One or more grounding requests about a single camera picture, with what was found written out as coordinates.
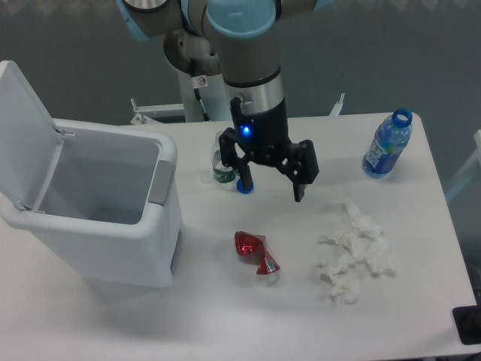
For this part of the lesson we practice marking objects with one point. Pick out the white trash bin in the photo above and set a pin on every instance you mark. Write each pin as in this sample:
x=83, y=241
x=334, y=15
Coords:
x=103, y=198

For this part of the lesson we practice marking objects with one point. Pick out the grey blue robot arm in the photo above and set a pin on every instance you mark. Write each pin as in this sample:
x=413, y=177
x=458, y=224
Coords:
x=242, y=36

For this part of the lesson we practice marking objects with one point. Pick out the clear green-label bottle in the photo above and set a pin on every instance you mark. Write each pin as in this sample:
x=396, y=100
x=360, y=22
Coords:
x=221, y=173

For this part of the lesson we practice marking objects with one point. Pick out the black device at edge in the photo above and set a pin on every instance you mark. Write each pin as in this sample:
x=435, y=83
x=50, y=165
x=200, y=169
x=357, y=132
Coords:
x=467, y=321

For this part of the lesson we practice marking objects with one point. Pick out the crumpled white tissue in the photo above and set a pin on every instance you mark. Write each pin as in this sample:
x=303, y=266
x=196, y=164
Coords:
x=359, y=243

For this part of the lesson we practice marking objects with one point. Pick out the white bottle cap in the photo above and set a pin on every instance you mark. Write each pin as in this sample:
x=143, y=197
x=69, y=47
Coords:
x=206, y=178

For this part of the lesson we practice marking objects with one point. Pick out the blue plastic bottle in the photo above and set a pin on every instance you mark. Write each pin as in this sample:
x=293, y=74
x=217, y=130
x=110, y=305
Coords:
x=390, y=139

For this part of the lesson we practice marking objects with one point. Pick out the blue bottle cap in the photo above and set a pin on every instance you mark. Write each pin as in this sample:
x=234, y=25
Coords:
x=243, y=190

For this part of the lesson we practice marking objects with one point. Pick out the white frame at right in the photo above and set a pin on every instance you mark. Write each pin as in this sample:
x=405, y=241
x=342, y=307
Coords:
x=466, y=173

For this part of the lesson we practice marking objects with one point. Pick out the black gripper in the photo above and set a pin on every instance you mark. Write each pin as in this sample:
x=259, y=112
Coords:
x=263, y=138

